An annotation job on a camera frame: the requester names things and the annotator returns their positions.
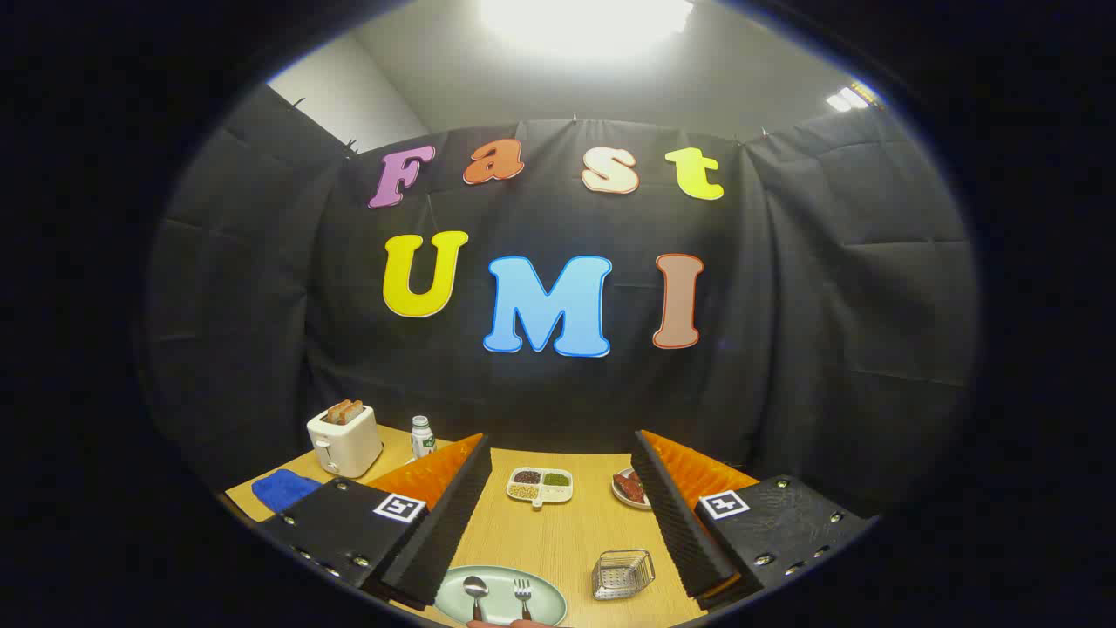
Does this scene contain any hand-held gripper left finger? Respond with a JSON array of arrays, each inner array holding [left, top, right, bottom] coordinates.
[[259, 433, 493, 611]]

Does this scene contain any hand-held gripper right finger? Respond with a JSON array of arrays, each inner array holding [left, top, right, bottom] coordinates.
[[631, 429, 877, 611]]

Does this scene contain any small plate with food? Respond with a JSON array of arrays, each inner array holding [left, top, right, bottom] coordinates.
[[611, 468, 651, 510]]

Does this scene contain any white divided bean dish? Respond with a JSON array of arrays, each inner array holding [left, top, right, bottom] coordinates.
[[507, 467, 575, 509]]

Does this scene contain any white toaster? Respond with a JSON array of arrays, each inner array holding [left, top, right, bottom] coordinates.
[[306, 403, 384, 479]]

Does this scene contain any green round plate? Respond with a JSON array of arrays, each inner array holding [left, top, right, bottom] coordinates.
[[433, 565, 568, 628]]

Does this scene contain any blue folded cloth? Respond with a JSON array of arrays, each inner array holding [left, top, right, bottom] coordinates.
[[252, 468, 322, 514]]

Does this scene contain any large ceiling light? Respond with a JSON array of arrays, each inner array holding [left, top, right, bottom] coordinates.
[[478, 0, 694, 55]]

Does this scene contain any metal wire rack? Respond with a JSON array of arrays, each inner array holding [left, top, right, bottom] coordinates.
[[591, 549, 656, 601]]

